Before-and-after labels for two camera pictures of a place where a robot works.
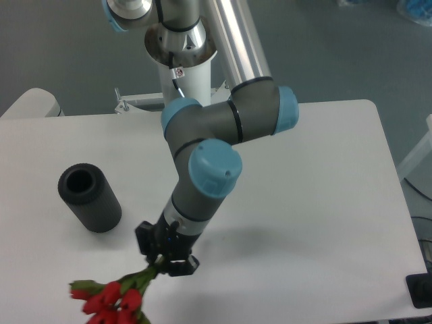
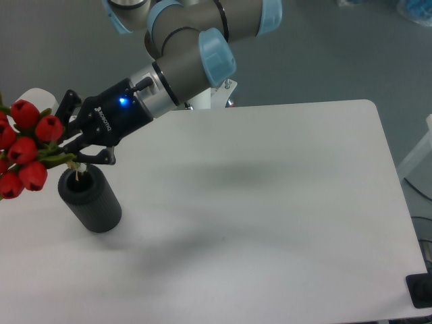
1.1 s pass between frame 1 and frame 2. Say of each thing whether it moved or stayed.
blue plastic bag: stayed
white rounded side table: stayed
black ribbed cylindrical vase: stayed
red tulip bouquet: moved
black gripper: moved
